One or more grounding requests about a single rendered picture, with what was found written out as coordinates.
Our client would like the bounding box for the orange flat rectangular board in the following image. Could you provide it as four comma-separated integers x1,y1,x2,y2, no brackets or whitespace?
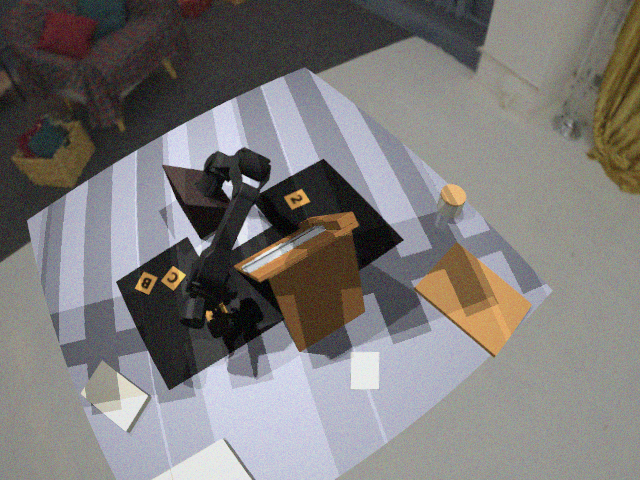
413,242,532,357

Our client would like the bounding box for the cream flat rectangular block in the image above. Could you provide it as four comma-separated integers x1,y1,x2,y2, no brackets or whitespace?
81,360,152,433

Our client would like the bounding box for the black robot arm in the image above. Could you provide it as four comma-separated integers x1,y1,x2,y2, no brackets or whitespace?
179,147,271,329

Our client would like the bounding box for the brown letter tile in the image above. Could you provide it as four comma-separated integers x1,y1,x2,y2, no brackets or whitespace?
161,266,186,291
205,302,227,321

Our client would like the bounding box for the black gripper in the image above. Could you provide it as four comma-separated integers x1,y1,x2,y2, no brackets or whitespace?
207,300,235,339

